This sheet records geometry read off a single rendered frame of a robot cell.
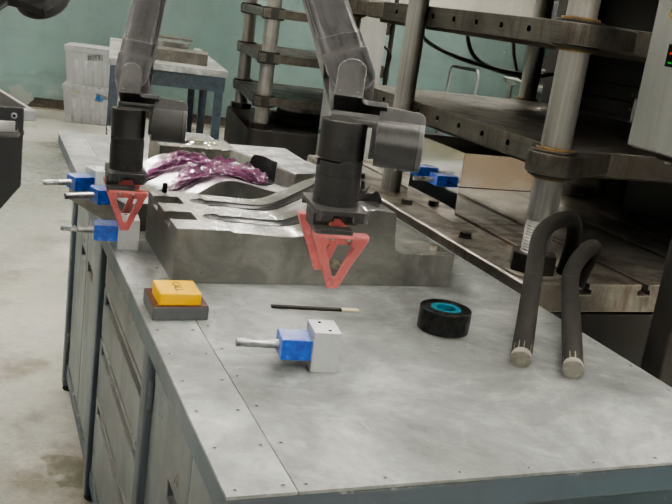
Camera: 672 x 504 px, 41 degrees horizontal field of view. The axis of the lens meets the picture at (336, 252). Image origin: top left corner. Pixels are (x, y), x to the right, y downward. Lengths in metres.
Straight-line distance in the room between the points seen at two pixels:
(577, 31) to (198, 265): 0.83
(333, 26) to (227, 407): 0.49
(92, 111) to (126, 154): 6.57
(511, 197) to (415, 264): 0.76
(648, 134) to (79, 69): 6.71
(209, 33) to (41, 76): 1.59
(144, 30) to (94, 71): 6.47
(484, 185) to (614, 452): 1.23
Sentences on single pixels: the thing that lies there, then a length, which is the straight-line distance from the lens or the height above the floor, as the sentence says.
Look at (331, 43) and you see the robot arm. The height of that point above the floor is 1.21.
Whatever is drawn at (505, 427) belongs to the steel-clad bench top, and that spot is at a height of 0.80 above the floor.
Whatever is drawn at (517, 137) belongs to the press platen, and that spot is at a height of 1.03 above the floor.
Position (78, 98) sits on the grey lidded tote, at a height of 0.22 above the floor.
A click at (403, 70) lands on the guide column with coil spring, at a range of 2.46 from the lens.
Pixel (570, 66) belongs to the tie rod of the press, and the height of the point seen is 1.20.
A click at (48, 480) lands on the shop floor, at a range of 2.47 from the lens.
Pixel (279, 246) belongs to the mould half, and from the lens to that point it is 1.47.
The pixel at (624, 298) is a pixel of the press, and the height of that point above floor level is 0.76.
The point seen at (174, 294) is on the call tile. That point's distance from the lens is 1.28.
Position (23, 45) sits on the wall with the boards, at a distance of 8.76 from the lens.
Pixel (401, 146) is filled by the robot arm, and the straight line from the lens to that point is 1.08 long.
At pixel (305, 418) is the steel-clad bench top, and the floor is 0.80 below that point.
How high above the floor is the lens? 1.25
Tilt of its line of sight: 15 degrees down
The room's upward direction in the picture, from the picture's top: 8 degrees clockwise
